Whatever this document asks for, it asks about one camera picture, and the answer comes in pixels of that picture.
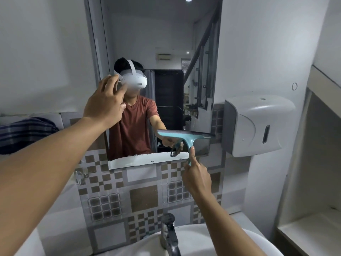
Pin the wall mirror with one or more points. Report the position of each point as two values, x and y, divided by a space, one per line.
165 50

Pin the metal wall hook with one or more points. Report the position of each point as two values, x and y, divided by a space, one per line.
79 176

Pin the person's left thumb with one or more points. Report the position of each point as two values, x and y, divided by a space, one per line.
121 108

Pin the chrome faucet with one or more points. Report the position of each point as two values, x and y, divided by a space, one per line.
169 234

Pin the person's right forearm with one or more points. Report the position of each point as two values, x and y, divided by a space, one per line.
226 226

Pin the teal window squeegee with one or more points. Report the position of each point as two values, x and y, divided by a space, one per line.
183 137

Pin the dark striped cloth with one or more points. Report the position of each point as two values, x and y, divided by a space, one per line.
25 134

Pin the white paper towel dispenser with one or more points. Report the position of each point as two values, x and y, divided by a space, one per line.
250 125

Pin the person's left hand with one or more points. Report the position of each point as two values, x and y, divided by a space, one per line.
102 103

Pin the person's right hand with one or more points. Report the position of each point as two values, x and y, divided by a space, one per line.
197 181

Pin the person's left forearm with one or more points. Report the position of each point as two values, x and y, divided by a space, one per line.
45 170

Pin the white recessed wall shelf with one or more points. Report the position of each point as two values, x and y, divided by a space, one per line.
314 231

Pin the white ceramic sink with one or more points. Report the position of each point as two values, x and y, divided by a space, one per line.
191 239

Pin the person's right thumb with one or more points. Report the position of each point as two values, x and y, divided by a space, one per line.
186 173

